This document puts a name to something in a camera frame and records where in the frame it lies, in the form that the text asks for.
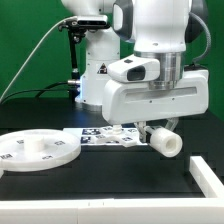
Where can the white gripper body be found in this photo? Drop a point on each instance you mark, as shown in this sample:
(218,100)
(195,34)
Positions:
(136,102)

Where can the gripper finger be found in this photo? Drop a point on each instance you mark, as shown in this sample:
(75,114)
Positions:
(145,131)
(171,123)

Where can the white round table top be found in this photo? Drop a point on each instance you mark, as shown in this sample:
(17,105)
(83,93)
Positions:
(36,150)

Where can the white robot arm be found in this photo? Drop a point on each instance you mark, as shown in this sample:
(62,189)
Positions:
(153,83)

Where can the white cross-shaped table base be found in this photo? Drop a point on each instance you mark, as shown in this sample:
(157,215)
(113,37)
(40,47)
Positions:
(125,136)

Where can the white marker sheet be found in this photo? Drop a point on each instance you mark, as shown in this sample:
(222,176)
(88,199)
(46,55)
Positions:
(86,135)

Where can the white L-shaped border fence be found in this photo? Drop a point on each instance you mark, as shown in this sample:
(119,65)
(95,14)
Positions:
(206,210)

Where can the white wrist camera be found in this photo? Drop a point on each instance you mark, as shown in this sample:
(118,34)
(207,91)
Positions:
(134,69)

